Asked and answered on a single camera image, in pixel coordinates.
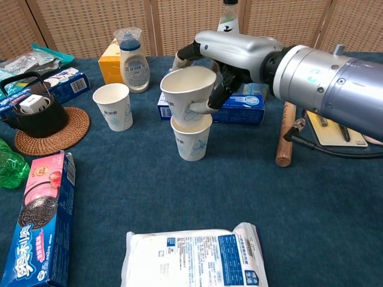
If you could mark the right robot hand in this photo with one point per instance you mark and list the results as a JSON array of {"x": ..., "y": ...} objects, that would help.
[{"x": 233, "y": 51}]

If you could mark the white paper cup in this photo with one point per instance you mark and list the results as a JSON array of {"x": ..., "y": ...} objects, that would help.
[
  {"x": 182, "y": 86},
  {"x": 191, "y": 143},
  {"x": 112, "y": 110}
]

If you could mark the clear lime soda bottle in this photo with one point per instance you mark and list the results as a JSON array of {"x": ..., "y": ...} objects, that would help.
[{"x": 229, "y": 18}]

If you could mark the blue toothpaste box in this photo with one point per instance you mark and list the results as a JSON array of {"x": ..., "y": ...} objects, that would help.
[{"x": 239, "y": 113}]

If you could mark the white bottle with blue cap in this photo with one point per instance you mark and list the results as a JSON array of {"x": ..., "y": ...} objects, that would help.
[{"x": 134, "y": 68}]

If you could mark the wooden rolling pin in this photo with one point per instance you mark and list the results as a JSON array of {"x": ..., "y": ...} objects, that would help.
[{"x": 284, "y": 143}]

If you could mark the yellow orange carton box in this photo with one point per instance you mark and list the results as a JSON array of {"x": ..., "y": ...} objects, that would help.
[{"x": 109, "y": 68}]

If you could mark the razor on yellow card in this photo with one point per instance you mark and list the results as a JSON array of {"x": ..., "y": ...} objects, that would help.
[{"x": 332, "y": 134}]

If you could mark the woven wooden folding screen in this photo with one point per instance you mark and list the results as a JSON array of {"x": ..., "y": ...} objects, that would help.
[{"x": 89, "y": 24}]

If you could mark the dark blue table cloth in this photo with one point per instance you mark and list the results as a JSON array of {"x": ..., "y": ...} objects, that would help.
[{"x": 149, "y": 185}]

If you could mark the blue Oreo cookie box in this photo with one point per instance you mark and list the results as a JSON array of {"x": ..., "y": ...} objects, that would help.
[{"x": 74, "y": 83}]

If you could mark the round woven rattan coaster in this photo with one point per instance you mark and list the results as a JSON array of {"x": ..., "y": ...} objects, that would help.
[{"x": 71, "y": 131}]

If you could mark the teal clear snack bag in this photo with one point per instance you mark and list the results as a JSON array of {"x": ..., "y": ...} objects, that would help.
[{"x": 42, "y": 58}]

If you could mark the black cast iron teapot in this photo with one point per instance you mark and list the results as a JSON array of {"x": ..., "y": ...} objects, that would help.
[{"x": 45, "y": 125}]

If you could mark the white power adapter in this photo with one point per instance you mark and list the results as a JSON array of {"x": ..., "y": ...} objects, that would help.
[{"x": 31, "y": 103}]

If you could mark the white wipes pack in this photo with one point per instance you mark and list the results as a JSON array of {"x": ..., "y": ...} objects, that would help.
[{"x": 191, "y": 260}]

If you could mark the green plastic bottle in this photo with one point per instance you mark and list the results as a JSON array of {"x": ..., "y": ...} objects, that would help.
[{"x": 12, "y": 167}]

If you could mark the pink blue Oreo box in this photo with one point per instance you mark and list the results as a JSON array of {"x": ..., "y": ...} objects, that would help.
[{"x": 39, "y": 215}]

